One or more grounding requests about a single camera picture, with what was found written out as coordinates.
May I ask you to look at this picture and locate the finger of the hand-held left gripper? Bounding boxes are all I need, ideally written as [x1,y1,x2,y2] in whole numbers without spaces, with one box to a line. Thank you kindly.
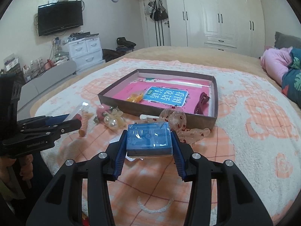
[16,115,71,129]
[20,119,82,140]

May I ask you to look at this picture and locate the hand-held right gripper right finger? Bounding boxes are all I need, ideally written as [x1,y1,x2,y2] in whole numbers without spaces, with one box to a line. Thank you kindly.
[171,130,274,226]

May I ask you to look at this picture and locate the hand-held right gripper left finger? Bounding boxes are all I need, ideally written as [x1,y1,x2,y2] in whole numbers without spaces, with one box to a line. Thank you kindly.
[26,130,128,226]

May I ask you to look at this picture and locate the orange spiral hair tie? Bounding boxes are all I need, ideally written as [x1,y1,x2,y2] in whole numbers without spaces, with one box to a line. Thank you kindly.
[79,112,91,137]

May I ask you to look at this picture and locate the clear plastic tube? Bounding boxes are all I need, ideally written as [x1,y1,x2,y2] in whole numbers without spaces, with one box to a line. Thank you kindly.
[67,102,90,121]

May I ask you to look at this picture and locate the blue plastic-wrapped box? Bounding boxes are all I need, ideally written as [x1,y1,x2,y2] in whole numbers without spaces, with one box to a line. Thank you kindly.
[126,122,174,158]

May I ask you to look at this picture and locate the clear hair clip with pearls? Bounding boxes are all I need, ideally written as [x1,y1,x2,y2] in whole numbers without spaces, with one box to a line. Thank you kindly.
[103,108,128,130]

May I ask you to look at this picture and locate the clear plastic bag of accessories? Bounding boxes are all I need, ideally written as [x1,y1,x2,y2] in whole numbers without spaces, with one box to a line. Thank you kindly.
[159,108,187,132]

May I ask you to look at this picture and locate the brown cardboard tray box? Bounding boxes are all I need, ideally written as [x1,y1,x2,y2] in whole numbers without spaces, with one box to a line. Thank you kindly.
[97,69,219,131]

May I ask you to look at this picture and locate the person's left hand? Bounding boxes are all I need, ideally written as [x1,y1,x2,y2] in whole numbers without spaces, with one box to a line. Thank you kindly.
[0,155,33,182]

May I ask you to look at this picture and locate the grey bench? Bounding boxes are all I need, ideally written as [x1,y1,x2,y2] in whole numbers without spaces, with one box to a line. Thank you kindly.
[16,60,77,113]

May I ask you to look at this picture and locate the clutter of small desk items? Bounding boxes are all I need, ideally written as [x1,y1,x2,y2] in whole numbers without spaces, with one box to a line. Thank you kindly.
[0,32,99,84]

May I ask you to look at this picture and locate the dark red hair clip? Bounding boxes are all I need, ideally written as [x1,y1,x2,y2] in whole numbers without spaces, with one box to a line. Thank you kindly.
[193,92,211,115]

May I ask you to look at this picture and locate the orange hair clip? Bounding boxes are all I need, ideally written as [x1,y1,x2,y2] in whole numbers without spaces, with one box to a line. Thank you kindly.
[126,92,144,103]

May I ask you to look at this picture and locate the pink book with blue label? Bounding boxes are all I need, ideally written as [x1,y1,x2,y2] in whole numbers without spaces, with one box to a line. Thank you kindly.
[113,75,213,117]

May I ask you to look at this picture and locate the orange and white printed blanket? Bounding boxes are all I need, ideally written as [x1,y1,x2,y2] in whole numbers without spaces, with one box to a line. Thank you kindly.
[35,58,301,220]

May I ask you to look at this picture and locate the white drawer cabinet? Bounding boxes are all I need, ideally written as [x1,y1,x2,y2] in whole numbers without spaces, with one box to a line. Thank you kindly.
[68,37,105,74]

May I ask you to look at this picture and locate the dark brown blanket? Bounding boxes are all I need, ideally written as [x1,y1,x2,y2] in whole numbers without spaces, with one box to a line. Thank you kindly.
[102,49,126,63]

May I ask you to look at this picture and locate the dark clothes pile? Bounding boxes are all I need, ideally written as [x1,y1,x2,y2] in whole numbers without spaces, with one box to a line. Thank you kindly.
[116,37,137,51]

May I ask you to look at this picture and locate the beige bedspread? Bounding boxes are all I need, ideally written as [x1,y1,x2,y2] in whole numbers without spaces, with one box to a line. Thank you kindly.
[16,46,301,113]

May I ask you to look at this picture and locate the white door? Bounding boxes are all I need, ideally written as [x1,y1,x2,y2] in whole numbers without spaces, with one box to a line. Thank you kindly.
[142,0,171,48]

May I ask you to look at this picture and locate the pink quilt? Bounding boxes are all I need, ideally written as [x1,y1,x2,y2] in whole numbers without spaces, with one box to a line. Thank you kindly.
[260,47,294,86]

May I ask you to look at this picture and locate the blue floral quilt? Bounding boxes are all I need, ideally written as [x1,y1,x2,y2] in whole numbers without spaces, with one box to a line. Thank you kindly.
[281,48,301,110]

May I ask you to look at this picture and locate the white wardrobe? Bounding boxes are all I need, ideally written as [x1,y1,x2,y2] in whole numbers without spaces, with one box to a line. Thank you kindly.
[127,0,266,58]

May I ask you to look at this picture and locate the hanging bags on door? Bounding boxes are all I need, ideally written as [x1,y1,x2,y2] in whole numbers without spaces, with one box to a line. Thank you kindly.
[150,0,169,21]

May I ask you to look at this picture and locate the grey pillow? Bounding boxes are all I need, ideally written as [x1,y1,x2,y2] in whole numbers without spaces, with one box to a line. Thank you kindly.
[274,31,301,50]

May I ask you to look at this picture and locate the black wall television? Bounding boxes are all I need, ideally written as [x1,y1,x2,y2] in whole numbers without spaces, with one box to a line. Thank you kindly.
[38,1,84,37]

